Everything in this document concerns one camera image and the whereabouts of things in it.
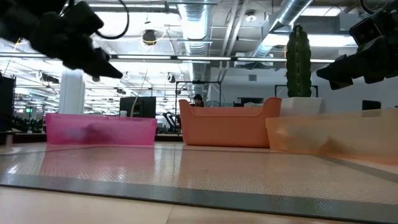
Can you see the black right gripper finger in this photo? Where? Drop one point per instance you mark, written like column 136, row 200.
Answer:
column 345, row 68
column 342, row 84

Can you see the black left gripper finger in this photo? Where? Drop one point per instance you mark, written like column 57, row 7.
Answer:
column 105, row 67

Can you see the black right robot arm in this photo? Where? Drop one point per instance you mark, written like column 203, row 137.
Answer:
column 390, row 9

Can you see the small black monitor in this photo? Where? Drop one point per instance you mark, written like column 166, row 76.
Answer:
column 371, row 105

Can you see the long ceiling light strip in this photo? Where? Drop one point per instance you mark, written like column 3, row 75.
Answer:
column 143, row 57

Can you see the white pillar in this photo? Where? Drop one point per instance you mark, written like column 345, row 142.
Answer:
column 71, row 93

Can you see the green cactus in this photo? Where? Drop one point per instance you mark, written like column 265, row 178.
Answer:
column 298, row 62

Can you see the translucent orange plastic bin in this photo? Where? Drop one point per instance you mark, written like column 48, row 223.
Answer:
column 342, row 133

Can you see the black hanging speaker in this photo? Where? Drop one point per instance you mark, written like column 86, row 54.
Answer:
column 149, row 37

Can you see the translucent pink plastic bin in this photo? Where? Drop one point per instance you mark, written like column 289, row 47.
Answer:
column 99, row 130

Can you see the person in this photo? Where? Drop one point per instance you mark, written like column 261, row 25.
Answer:
column 198, row 100

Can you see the opaque orange plastic bin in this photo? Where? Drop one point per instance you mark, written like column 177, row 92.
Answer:
column 227, row 127

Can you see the beige mat with dark border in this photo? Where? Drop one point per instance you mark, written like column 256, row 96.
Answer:
column 186, row 174

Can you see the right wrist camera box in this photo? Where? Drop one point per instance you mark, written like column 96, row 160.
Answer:
column 365, row 31

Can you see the silver spiral duct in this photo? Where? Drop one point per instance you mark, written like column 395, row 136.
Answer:
column 292, row 9
column 196, row 37

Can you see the black rack frame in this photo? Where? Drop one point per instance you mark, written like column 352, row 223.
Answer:
column 199, row 82

